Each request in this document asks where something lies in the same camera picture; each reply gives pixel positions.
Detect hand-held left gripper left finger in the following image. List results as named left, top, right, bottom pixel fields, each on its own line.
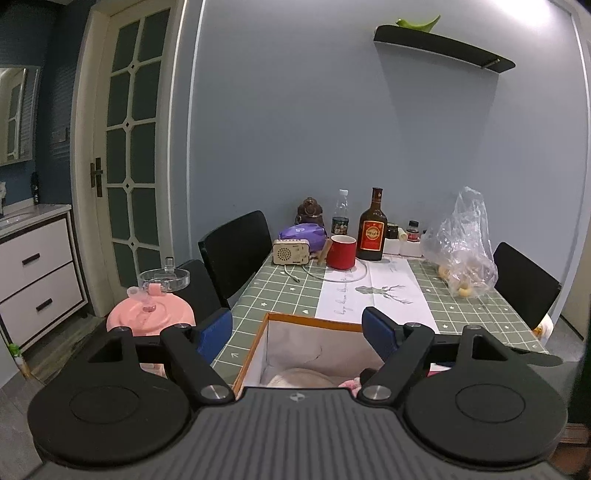
left=65, top=308, right=235, bottom=403

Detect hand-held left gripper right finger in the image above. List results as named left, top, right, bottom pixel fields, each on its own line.
left=358, top=306, right=525, bottom=407

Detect orange cardboard shoe box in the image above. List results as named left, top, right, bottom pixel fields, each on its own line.
left=232, top=311, right=384, bottom=400

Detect black chair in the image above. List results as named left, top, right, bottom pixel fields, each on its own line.
left=493, top=242, right=563, bottom=342
left=198, top=211, right=273, bottom=301
left=173, top=259, right=232, bottom=324

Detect pink water bottle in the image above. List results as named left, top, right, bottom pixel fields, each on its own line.
left=106, top=256, right=192, bottom=377

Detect green checked tablecloth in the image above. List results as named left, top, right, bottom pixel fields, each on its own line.
left=210, top=251, right=552, bottom=398

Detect red mug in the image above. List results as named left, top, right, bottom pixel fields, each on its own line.
left=326, top=234, right=358, bottom=271

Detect white storage box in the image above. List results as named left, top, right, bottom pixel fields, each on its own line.
left=382, top=237, right=424, bottom=258

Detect brown liquor bottle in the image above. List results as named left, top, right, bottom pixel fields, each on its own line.
left=356, top=187, right=386, bottom=261

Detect cream small radio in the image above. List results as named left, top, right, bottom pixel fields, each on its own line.
left=272, top=239, right=311, bottom=266

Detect purple bag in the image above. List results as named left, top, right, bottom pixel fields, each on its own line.
left=280, top=223, right=329, bottom=254

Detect clear plastic bag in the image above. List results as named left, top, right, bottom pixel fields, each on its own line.
left=421, top=186, right=499, bottom=298

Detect brown figurine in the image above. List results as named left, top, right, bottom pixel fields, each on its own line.
left=296, top=198, right=326, bottom=227

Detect white drawer cabinet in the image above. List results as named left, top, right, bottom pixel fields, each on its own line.
left=0, top=205, right=88, bottom=356

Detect white glass-paned door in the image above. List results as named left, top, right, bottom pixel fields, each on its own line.
left=69, top=0, right=204, bottom=319

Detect green ornament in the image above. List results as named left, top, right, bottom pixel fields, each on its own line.
left=396, top=15, right=441, bottom=33

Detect white cable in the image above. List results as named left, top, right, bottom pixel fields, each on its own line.
left=284, top=264, right=370, bottom=283

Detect wall mirror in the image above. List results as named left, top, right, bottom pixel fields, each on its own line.
left=0, top=65, right=42, bottom=167

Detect black wall shelf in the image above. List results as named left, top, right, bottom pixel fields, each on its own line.
left=374, top=24, right=516, bottom=73

